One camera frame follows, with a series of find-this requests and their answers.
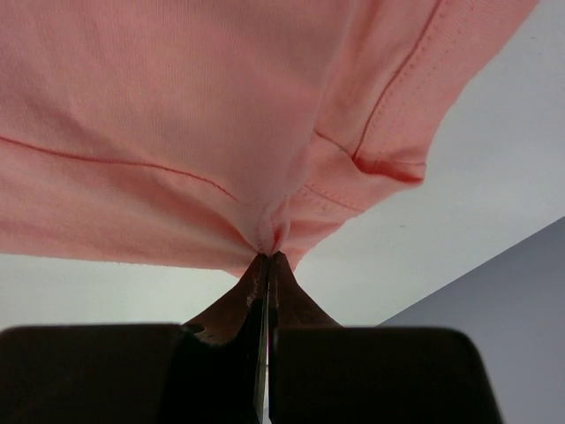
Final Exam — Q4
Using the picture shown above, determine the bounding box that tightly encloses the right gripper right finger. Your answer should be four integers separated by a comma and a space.
268, 253, 503, 423

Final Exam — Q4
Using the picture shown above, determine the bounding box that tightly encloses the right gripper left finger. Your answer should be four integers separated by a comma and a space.
1, 255, 268, 423

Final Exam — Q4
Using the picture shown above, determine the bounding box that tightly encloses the pink t shirt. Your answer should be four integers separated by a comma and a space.
1, 1, 535, 274

